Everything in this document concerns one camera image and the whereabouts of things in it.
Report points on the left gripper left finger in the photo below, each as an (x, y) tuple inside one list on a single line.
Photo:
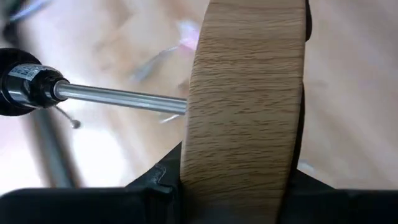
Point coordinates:
[(164, 186)]

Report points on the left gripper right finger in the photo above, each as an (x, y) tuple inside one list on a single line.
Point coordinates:
[(311, 199)]

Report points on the clear plastic bag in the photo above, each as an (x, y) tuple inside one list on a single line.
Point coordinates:
[(152, 63)]

